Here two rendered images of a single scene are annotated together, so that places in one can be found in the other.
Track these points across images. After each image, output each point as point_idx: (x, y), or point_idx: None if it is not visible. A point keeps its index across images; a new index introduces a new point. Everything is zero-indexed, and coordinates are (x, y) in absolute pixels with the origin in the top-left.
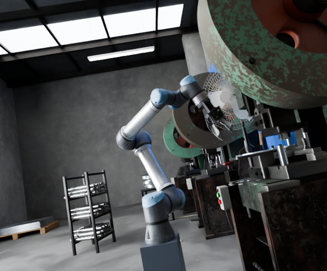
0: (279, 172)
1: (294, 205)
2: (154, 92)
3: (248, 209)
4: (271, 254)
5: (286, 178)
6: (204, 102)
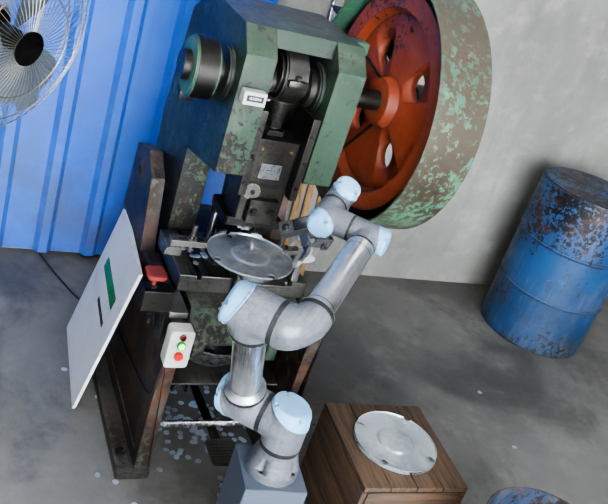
0: (287, 290)
1: None
2: (389, 238)
3: (203, 348)
4: (294, 389)
5: (297, 297)
6: None
